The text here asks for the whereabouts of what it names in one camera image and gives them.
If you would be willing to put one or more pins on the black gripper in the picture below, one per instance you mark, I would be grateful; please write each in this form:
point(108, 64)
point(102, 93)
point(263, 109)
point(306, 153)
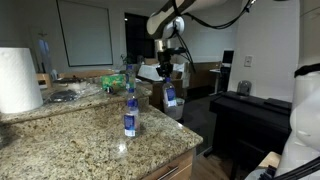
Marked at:
point(165, 68)

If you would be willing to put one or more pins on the blue-cap water bottle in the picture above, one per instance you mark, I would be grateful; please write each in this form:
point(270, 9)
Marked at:
point(169, 98)
point(132, 102)

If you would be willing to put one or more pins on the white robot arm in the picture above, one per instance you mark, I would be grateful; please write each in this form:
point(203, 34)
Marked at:
point(300, 157)

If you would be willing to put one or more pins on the white waste bin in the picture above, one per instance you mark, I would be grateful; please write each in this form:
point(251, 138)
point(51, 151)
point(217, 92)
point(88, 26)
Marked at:
point(178, 110)

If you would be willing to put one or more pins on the wooden counter drawer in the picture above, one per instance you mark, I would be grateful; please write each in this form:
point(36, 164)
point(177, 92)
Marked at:
point(178, 169)

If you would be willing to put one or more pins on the water bottle on upper ledge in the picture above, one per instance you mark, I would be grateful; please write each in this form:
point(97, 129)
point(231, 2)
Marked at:
point(130, 77)

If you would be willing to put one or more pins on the brown wooden desk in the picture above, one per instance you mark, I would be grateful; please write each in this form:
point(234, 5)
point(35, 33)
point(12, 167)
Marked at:
point(183, 78)

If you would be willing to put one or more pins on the dark window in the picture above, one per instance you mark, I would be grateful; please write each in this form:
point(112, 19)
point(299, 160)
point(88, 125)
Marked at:
point(138, 41)

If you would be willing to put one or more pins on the potted plant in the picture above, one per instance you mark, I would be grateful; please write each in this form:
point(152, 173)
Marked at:
point(127, 59)

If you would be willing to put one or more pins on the green tissue box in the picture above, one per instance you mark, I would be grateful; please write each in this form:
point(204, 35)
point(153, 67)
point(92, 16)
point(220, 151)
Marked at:
point(113, 83)

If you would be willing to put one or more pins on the front blue-label water bottle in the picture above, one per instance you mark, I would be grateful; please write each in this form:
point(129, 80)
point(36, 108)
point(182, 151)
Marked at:
point(130, 124)

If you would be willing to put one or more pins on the white projector screen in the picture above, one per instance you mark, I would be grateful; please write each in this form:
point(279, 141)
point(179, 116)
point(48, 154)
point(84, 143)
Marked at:
point(86, 34)

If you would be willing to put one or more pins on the black bowl on ledge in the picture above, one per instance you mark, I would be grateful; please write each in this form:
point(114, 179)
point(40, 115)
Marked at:
point(63, 96)

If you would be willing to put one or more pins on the black piano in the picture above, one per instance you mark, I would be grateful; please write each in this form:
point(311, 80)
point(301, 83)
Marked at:
point(248, 128)

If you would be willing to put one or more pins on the white paper towel roll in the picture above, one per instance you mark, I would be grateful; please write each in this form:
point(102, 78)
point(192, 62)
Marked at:
point(19, 88)

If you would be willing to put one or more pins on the wall light switch plate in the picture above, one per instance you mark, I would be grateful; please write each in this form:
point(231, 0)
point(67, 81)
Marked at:
point(248, 61)

